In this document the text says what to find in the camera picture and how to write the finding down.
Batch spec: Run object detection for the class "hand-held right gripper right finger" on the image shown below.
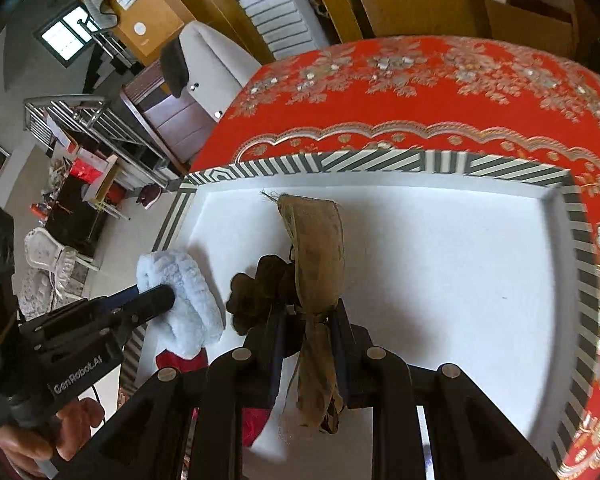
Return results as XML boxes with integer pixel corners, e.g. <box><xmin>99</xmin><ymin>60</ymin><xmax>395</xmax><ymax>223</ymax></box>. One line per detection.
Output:
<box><xmin>327</xmin><ymin>299</ymin><xmax>561</xmax><ymax>480</ymax></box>

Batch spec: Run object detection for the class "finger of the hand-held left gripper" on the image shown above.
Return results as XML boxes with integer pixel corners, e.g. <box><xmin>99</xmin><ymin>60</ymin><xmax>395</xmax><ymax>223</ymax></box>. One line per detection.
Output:
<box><xmin>111</xmin><ymin>284</ymin><xmax>177</xmax><ymax>335</ymax></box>

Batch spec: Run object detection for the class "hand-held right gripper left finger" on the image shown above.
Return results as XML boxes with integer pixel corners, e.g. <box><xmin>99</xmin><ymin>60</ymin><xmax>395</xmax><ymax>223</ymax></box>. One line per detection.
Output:
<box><xmin>87</xmin><ymin>302</ymin><xmax>293</xmax><ymax>480</ymax></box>

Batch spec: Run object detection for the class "red and white furry hair accessory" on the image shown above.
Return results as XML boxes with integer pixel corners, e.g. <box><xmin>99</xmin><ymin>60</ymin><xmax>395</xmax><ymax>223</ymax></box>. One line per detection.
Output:
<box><xmin>136</xmin><ymin>250</ymin><xmax>272</xmax><ymax>448</ymax></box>

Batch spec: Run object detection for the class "dark brown flower scrunchie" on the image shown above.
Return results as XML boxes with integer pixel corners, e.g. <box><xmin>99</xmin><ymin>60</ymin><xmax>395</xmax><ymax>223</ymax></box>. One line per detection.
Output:
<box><xmin>225</xmin><ymin>255</ymin><xmax>301</xmax><ymax>352</ymax></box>

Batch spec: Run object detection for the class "tan fabric hair bow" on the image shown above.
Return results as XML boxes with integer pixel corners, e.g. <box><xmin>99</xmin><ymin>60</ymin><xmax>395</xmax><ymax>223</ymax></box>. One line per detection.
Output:
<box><xmin>260</xmin><ymin>190</ymin><xmax>348</xmax><ymax>436</ymax></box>

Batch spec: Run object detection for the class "white tray with striped rim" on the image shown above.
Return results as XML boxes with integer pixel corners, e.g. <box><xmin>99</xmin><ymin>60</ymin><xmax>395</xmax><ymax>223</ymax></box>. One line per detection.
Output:
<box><xmin>120</xmin><ymin>147</ymin><xmax>600</xmax><ymax>480</ymax></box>

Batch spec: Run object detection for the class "person's left hand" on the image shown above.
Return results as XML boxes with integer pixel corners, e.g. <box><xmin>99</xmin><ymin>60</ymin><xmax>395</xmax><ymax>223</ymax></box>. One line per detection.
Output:
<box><xmin>0</xmin><ymin>397</ymin><xmax>106</xmax><ymax>478</ymax></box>

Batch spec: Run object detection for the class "white ornate chair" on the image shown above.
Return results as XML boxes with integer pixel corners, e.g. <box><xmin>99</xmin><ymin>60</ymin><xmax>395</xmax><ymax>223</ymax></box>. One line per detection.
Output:
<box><xmin>24</xmin><ymin>227</ymin><xmax>101</xmax><ymax>307</ymax></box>

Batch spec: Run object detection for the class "dark red shoe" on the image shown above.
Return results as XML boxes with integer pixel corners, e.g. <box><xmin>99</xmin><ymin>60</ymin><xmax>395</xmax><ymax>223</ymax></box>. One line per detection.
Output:
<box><xmin>137</xmin><ymin>185</ymin><xmax>162</xmax><ymax>209</ymax></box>

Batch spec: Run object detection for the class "black low table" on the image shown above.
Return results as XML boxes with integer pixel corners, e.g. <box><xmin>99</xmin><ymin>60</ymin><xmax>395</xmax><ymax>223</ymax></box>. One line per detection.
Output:
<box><xmin>39</xmin><ymin>179</ymin><xmax>107</xmax><ymax>257</ymax></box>

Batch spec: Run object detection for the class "red box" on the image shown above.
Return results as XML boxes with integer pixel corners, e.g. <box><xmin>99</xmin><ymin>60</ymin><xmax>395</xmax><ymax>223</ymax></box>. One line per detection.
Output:
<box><xmin>66</xmin><ymin>146</ymin><xmax>119</xmax><ymax>185</ymax></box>

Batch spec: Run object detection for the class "dark wooden cabinet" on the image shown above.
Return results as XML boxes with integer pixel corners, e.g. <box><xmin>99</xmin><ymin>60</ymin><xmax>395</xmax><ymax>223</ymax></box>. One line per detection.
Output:
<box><xmin>120</xmin><ymin>62</ymin><xmax>222</xmax><ymax>172</ymax></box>

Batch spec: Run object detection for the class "metal rack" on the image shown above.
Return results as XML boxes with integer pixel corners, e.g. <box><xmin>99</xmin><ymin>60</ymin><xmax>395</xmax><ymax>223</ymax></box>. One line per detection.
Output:
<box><xmin>24</xmin><ymin>94</ymin><xmax>182</xmax><ymax>192</ymax></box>

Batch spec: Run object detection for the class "red embroidered tablecloth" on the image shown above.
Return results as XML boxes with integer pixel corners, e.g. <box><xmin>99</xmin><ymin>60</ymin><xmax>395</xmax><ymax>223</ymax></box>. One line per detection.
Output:
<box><xmin>190</xmin><ymin>35</ymin><xmax>600</xmax><ymax>480</ymax></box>

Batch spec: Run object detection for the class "black cloth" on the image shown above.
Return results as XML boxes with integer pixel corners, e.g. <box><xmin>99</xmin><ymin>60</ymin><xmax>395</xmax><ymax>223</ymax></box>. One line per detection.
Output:
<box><xmin>160</xmin><ymin>37</ymin><xmax>191</xmax><ymax>99</ymax></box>

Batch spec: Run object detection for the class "window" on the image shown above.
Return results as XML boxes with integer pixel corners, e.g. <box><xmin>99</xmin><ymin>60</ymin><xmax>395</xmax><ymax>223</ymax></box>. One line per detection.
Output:
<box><xmin>40</xmin><ymin>7</ymin><xmax>100</xmax><ymax>68</ymax></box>

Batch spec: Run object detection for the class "white ribbed panel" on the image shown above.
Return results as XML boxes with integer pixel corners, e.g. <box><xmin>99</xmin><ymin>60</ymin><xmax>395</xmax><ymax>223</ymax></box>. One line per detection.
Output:
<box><xmin>207</xmin><ymin>0</ymin><xmax>331</xmax><ymax>61</ymax></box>

